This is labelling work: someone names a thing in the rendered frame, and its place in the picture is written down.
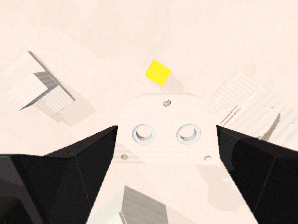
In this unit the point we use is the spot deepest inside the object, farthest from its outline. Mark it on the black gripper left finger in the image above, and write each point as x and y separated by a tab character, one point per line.
60	187

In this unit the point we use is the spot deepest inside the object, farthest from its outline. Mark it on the yellow block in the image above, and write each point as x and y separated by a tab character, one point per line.
158	72

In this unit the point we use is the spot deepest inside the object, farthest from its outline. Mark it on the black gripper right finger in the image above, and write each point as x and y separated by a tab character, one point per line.
265	174

